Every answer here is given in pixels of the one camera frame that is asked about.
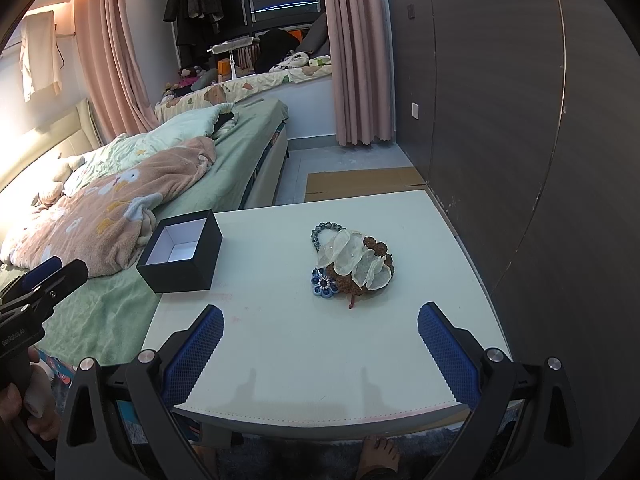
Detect brown rudraksha bead bracelet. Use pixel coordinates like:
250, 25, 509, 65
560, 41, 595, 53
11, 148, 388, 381
331, 235, 396, 298

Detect blue flower braided ornament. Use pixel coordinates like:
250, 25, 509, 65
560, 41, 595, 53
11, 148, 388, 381
310, 268, 338, 299

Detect black jewelry box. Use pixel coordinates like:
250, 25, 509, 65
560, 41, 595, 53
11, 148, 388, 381
137, 209, 224, 294

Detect left hand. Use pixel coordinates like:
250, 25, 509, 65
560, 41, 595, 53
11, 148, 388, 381
1, 347, 61, 441

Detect green bed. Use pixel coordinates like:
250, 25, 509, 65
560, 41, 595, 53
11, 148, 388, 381
0, 96, 291, 369

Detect pink fleece duck blanket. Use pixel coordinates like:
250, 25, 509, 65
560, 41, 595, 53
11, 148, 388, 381
1, 136, 216, 278

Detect bare foot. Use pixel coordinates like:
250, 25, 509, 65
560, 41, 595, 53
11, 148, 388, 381
356, 436, 400, 480

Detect light green quilt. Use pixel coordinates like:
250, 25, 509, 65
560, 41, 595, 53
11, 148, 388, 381
63, 103, 234, 196

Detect beige padded headboard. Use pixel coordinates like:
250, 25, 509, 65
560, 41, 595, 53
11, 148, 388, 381
1, 99, 104, 190

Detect pink curtain left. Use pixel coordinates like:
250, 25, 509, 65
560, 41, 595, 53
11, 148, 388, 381
73, 0, 158, 141

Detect pink curtain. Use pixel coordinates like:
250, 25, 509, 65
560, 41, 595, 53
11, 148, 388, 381
73, 0, 158, 141
324, 0, 392, 146

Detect hanging white shirt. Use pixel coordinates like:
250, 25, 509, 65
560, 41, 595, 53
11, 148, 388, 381
20, 11, 62, 102

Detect flat brown cardboard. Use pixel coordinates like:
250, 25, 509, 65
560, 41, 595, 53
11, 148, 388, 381
305, 167, 426, 203

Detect patterned window seat cushion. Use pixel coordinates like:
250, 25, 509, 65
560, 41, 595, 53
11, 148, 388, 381
154, 64, 332, 122

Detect hanging dark clothes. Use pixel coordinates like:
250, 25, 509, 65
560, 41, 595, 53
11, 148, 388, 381
163, 0, 245, 68

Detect grey pillow on seat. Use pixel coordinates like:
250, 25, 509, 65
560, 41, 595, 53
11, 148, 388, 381
296, 13, 330, 58

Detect pink curtain right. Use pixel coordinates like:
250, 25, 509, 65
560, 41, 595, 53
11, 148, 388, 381
324, 0, 392, 146

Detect white wall socket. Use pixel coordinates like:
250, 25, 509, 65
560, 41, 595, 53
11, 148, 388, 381
411, 102, 420, 120

